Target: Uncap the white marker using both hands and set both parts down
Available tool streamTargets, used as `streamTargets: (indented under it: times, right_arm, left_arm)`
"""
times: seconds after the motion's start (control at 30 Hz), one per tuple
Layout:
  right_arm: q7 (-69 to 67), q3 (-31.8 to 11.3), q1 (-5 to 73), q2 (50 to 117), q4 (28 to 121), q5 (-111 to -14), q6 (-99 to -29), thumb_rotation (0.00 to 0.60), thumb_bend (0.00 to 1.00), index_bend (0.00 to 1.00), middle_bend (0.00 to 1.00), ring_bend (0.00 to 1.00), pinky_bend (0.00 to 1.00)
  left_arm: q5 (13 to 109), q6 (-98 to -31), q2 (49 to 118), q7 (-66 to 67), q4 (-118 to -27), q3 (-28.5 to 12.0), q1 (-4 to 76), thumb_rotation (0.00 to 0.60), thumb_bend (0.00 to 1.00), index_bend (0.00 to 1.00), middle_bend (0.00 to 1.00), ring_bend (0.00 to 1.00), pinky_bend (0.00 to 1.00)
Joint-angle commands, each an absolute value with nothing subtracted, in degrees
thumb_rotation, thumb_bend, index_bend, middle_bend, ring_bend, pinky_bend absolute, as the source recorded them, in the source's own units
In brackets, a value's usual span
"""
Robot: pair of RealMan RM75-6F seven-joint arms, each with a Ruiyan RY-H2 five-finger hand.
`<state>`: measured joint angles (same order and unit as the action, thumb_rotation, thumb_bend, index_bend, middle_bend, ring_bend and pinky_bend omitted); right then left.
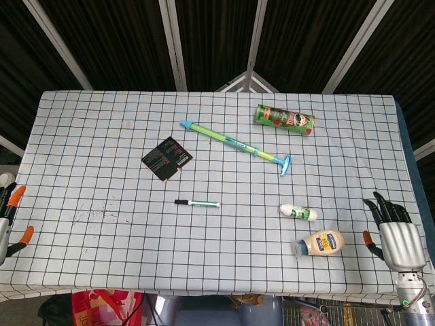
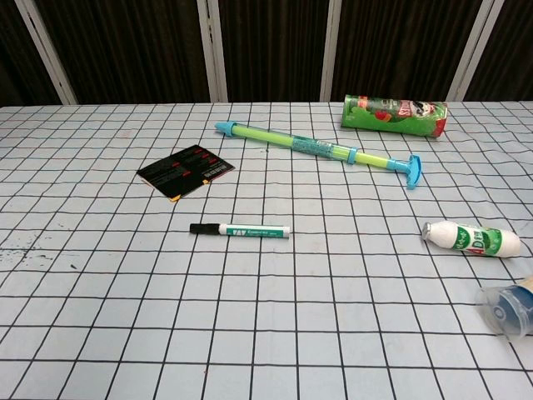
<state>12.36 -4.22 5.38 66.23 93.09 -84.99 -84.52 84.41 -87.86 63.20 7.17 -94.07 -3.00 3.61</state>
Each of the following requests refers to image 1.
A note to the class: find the black printed card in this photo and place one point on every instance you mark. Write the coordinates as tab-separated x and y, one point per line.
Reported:
166	158

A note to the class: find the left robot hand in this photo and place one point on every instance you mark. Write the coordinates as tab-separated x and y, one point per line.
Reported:
4	234

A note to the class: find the white triangular frame foot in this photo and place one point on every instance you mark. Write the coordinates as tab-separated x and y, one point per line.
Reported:
238	83

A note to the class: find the blue checked tablecloth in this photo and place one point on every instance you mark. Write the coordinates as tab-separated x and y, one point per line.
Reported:
102	237

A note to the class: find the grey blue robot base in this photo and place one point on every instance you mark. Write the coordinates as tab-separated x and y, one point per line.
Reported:
204	312

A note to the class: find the green chips can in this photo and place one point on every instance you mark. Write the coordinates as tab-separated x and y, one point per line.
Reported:
285	119

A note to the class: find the red patterned bag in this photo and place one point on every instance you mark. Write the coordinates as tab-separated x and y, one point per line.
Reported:
102	307

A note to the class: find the white yogurt bottle green label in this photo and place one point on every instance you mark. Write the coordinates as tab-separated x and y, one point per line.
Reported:
299	212

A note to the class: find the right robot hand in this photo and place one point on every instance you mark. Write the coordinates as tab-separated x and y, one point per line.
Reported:
402	244

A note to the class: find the green blue water squirter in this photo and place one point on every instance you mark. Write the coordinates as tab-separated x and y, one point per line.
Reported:
234	143

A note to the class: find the black bag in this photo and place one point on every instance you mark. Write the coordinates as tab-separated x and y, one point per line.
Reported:
54	312

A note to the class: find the mayonnaise squeeze bottle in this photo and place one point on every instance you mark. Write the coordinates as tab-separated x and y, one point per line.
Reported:
323	242

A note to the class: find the blue table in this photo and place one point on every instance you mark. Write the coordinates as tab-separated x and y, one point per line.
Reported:
413	176

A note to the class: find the white green marker body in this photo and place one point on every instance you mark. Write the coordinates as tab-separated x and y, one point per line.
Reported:
204	204

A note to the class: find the white screen frame post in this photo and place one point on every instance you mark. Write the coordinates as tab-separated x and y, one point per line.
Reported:
173	44
57	44
425	151
12	146
255	44
360	44

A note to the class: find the black marker cap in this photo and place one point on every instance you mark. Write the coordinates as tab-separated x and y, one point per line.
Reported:
181	201

